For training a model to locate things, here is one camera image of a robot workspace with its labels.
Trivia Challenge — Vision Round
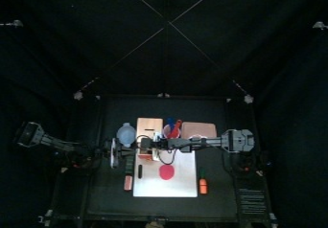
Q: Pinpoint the flat red dough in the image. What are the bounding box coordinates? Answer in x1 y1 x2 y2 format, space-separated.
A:
158 164 175 181

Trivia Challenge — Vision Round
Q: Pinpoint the white utensil cup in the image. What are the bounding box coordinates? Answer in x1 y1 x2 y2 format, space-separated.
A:
162 124 183 140

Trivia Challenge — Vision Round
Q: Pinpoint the pink rectangular block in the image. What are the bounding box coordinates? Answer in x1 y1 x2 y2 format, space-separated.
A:
123 174 134 193

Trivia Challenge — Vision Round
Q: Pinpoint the pinkish brown board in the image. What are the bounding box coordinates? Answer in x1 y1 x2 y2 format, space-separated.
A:
181 121 218 141

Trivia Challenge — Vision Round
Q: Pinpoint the wooden drawer box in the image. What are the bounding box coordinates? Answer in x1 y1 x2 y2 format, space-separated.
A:
135 117 165 141

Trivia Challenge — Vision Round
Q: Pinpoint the white cutting board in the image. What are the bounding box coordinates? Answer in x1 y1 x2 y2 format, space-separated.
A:
132 148 198 198

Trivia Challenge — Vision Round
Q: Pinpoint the red plastic utensil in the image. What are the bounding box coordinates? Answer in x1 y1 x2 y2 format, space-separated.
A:
169 119 185 139

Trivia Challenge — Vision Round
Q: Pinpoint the blue plastic utensil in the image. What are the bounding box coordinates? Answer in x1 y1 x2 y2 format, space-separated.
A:
165 117 175 134

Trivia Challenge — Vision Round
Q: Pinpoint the white text label sticker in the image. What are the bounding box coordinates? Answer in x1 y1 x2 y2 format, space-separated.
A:
237 187 268 217

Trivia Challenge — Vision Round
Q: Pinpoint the wooden drawer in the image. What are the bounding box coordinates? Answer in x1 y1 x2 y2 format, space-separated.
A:
135 148 157 162

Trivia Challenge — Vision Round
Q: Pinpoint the thin white cord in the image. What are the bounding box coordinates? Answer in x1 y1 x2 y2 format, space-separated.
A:
118 0 249 96
78 0 226 92

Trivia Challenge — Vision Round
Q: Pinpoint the orange and green toy tool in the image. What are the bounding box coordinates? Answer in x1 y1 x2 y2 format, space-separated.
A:
198 169 209 195

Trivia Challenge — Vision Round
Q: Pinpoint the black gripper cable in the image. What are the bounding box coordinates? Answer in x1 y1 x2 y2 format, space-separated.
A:
154 148 178 166

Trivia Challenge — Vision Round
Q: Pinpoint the light blue bowl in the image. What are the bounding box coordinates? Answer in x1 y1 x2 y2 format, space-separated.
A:
115 122 138 148

